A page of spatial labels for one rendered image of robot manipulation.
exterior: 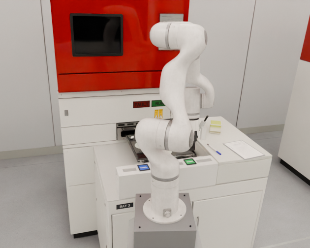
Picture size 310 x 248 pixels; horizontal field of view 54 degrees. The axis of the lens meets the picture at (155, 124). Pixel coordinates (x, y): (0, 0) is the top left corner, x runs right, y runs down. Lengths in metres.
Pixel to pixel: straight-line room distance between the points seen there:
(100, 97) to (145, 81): 0.31
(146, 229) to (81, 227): 1.27
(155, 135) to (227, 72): 2.96
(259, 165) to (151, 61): 0.90
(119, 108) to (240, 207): 0.99
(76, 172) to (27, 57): 1.61
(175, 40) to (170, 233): 0.76
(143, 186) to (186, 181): 0.24
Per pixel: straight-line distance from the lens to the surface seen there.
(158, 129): 1.16
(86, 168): 2.23
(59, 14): 1.86
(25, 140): 3.78
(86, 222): 2.51
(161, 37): 1.23
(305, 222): 3.12
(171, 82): 1.17
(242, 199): 1.97
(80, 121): 2.07
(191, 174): 1.69
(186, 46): 1.19
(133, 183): 1.60
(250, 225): 2.14
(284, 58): 4.50
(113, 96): 2.04
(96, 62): 1.91
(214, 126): 2.03
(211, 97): 1.54
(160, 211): 1.34
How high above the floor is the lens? 1.81
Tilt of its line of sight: 23 degrees down
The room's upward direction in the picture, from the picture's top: 2 degrees clockwise
